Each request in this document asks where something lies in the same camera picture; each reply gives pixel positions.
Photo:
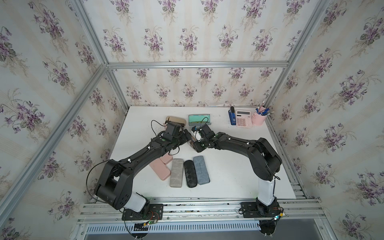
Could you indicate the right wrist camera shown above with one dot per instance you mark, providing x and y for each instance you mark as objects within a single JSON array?
[{"x": 196, "y": 133}]

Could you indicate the plaid case purple glasses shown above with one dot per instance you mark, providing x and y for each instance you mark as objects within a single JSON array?
[{"x": 192, "y": 144}]

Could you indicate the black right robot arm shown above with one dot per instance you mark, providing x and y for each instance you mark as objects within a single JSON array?
[{"x": 265, "y": 161}]

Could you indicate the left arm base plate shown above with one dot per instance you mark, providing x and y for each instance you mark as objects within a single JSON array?
[{"x": 151, "y": 212}]

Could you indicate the beige case brown glasses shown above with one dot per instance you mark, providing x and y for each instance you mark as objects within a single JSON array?
[{"x": 178, "y": 120}]

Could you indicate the grey case red sunglasses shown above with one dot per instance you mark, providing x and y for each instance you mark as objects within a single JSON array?
[{"x": 176, "y": 178}]

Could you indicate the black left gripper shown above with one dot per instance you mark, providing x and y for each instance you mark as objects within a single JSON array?
[{"x": 183, "y": 140}]

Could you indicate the blue black stapler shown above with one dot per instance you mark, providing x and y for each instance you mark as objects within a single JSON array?
[{"x": 232, "y": 116}]

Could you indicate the teal case black glasses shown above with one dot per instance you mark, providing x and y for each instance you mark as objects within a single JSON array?
[{"x": 201, "y": 170}]

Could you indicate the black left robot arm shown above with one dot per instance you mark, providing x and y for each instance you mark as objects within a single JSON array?
[{"x": 115, "y": 184}]

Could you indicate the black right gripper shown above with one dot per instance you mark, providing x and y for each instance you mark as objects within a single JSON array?
[{"x": 198, "y": 148}]

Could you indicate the beige case black glasses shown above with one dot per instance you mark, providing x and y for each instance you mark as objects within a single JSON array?
[{"x": 191, "y": 175}]

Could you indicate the pink calculator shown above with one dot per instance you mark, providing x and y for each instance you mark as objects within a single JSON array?
[{"x": 243, "y": 119}]

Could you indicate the pink pen cup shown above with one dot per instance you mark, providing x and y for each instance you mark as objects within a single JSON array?
[{"x": 258, "y": 120}]

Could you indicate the grey teal-lined glasses case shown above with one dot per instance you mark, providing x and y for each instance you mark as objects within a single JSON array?
[{"x": 199, "y": 119}]

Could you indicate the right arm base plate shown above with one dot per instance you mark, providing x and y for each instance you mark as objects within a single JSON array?
[{"x": 258, "y": 210}]

